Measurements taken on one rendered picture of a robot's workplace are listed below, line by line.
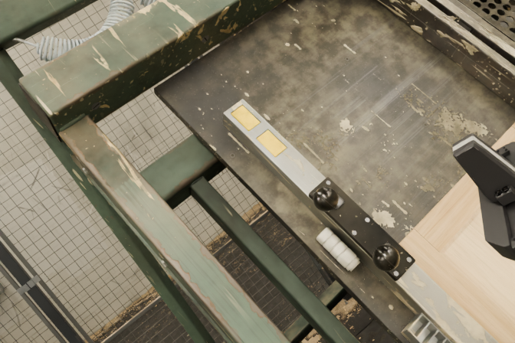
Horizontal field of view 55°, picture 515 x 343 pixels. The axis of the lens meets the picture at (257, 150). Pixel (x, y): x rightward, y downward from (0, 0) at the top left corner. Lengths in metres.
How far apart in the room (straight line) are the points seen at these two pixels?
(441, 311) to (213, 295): 0.36
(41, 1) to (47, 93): 0.55
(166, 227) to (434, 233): 0.46
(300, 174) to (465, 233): 0.31
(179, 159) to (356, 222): 0.35
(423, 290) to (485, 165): 0.45
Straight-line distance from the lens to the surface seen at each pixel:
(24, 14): 1.42
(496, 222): 0.45
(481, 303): 0.93
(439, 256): 0.92
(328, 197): 0.73
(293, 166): 0.88
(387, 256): 0.73
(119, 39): 0.95
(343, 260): 0.85
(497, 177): 0.45
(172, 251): 0.80
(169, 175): 0.94
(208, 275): 0.79
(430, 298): 0.87
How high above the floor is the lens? 1.82
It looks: 13 degrees down
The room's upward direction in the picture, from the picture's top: 33 degrees counter-clockwise
